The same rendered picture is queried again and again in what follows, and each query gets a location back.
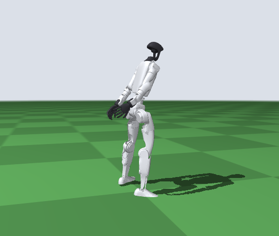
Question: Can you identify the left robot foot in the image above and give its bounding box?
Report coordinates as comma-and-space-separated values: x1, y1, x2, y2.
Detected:
118, 176, 136, 184

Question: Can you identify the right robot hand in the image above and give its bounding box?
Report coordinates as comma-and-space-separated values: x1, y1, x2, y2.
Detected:
113, 98, 136, 118

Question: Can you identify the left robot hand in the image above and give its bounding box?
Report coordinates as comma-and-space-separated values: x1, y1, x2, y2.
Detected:
107, 99, 120, 120

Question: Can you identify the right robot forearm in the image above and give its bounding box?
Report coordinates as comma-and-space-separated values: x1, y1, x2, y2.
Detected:
130, 82, 152, 106

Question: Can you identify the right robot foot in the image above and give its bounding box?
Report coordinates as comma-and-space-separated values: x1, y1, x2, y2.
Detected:
134, 188, 158, 197

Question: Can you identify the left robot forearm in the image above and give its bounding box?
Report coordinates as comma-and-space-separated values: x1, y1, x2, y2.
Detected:
118, 86, 131, 106

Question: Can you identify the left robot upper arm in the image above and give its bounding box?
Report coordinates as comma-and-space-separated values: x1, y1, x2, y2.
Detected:
128, 66, 138, 91

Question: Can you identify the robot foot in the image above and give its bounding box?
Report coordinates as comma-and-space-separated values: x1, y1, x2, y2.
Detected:
118, 176, 136, 184
134, 188, 158, 197

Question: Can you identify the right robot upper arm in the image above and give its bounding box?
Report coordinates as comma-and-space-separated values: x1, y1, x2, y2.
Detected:
142, 63, 160, 91

